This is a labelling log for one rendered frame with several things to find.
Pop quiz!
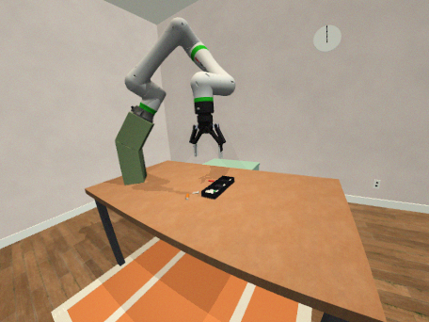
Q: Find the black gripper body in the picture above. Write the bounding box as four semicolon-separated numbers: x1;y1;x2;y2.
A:
197;114;214;134

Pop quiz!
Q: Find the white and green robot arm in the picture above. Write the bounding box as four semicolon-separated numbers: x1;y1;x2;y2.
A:
125;18;236;123

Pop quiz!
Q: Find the black rack of bins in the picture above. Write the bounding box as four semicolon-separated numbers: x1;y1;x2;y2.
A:
201;176;234;200

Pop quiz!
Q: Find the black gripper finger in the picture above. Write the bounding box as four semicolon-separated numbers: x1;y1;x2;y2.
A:
189;125;203;157
205;123;226;158

